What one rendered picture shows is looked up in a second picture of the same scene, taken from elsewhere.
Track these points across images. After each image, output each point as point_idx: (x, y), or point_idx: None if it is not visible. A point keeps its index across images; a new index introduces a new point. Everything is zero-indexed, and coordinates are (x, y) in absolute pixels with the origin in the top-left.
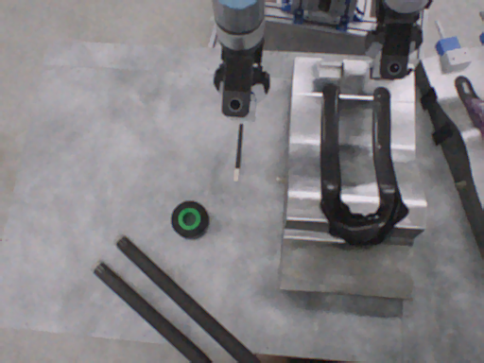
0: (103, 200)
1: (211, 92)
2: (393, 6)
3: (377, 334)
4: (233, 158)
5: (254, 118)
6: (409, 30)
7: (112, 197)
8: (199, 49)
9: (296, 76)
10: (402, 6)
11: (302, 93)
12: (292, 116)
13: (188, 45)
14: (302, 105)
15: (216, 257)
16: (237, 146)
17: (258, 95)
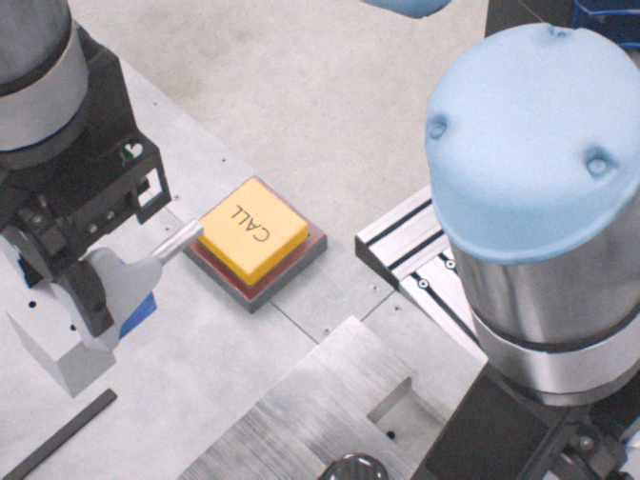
0: None
1: (126, 257)
2: (473, 323)
3: None
4: (9, 462)
5: (73, 390)
6: (530, 447)
7: None
8: (203, 137)
9: (306, 368)
10: (483, 338)
11: (279, 426)
12: (193, 468)
13: (420, 161)
14: (248, 459)
15: None
16: (48, 440)
17: (79, 327)
